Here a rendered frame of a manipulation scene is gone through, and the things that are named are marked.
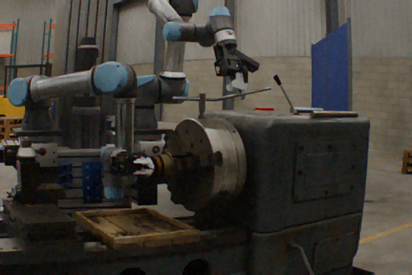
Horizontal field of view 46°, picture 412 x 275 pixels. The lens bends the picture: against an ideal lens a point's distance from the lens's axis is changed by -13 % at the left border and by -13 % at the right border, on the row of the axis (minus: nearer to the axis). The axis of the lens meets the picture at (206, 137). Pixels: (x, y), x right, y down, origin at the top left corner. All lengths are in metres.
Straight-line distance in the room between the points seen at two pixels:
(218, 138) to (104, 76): 0.47
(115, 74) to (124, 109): 0.20
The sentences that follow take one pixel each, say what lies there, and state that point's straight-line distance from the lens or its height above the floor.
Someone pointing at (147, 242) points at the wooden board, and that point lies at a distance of 1.62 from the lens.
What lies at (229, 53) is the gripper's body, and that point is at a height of 1.47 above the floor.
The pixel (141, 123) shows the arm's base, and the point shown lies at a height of 1.19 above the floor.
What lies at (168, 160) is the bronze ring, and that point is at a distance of 1.76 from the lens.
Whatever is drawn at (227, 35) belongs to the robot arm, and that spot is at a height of 1.53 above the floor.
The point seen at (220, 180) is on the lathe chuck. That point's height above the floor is 1.05.
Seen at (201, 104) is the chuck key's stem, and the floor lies 1.28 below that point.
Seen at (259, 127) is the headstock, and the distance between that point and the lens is 1.78.
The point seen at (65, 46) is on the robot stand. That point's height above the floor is 1.53.
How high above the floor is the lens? 1.34
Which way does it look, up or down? 5 degrees down
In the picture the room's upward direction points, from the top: 2 degrees clockwise
